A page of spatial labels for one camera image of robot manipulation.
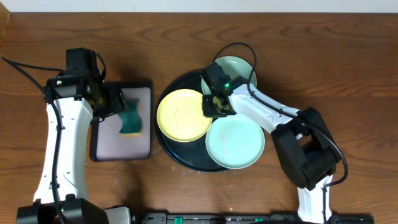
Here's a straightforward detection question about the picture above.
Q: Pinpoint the mint plate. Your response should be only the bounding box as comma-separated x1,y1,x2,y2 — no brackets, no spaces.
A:
201,56,257,95
205,114,266,169

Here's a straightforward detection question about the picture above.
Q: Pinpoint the green yellow sponge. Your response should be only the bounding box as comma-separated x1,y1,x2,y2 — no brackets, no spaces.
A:
118,98,142,136

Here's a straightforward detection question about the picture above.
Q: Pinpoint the round black tray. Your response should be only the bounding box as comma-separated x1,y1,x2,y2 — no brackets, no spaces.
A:
155,70,228,172

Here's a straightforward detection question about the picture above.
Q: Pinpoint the yellow plate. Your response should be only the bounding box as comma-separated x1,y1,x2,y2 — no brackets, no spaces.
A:
156,89,213,142

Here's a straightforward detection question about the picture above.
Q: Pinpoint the black rectangular tray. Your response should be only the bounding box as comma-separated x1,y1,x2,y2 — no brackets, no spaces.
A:
90,79,153,162

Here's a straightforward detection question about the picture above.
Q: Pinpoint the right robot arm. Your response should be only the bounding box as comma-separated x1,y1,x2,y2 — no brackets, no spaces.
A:
202,83,346,223

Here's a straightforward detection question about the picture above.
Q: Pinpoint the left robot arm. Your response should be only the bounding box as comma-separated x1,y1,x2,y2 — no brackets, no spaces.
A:
16,76,132,223

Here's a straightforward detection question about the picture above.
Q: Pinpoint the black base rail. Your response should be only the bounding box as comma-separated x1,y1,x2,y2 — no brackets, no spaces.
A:
141,213,375,224

